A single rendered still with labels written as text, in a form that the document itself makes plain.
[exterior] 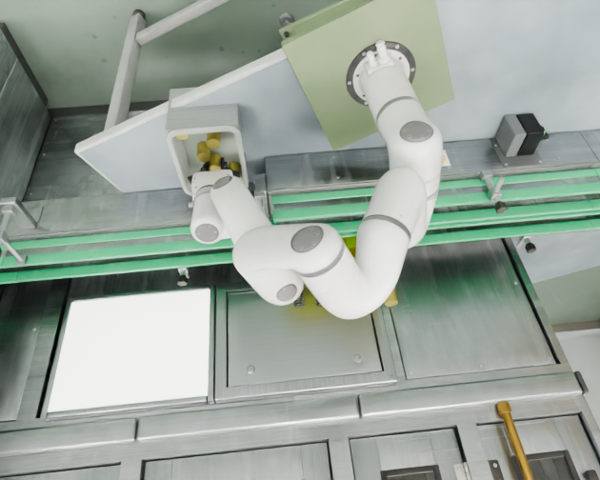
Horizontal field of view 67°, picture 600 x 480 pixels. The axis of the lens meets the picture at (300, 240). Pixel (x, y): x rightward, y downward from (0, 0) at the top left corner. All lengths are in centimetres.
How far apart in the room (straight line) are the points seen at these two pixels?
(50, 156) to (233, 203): 120
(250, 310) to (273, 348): 13
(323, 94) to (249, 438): 84
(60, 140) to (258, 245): 143
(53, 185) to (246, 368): 101
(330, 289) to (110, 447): 80
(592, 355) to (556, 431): 384
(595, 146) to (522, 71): 34
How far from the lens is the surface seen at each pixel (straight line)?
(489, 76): 127
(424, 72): 111
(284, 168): 124
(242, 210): 87
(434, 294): 141
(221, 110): 115
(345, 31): 101
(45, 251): 140
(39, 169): 194
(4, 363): 152
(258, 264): 69
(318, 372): 123
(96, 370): 135
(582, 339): 523
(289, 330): 127
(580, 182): 142
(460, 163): 131
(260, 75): 112
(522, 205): 140
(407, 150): 82
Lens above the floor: 168
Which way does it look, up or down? 36 degrees down
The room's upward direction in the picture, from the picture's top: 173 degrees clockwise
